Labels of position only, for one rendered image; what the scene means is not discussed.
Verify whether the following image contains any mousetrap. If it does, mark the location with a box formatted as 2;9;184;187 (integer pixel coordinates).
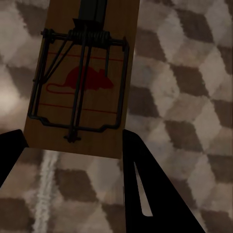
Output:
21;0;140;159

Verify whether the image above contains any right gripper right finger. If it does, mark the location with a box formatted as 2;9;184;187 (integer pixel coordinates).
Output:
122;129;205;233

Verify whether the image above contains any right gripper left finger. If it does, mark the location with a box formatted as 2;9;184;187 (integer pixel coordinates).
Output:
0;129;25;187

